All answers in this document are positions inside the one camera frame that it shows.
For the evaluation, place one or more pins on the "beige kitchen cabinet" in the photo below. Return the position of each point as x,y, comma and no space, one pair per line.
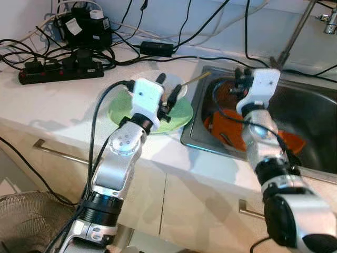
200,211

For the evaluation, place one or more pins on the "slim metal spoon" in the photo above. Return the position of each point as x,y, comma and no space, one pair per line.
200,77

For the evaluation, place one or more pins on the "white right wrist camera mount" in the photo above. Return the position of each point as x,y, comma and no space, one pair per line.
263,84

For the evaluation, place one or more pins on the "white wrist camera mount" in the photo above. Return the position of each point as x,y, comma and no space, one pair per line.
146,97
263,84

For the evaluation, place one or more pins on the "light green plate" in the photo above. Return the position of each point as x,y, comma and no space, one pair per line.
179,118

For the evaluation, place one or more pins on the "black power adapter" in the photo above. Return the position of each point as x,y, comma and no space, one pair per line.
157,49

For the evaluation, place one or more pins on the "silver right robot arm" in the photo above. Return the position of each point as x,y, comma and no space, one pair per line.
263,142

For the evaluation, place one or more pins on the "white bowl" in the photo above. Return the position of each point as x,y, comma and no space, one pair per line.
182,88

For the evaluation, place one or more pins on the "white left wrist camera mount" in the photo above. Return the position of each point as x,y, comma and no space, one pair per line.
146,97

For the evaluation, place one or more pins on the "stainless steel sink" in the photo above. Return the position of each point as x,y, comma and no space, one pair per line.
310,105

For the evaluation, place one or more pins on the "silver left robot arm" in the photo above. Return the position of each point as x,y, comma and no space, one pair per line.
118,168

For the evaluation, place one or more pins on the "chrome faucet tap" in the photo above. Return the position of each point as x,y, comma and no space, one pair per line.
330,23

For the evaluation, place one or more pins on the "black box device white label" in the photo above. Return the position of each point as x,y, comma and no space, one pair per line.
92,34

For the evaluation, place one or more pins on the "black power strip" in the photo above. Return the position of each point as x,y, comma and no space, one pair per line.
58,74

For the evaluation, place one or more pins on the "grey metal faucet pipe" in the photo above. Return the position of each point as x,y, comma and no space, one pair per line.
295,31

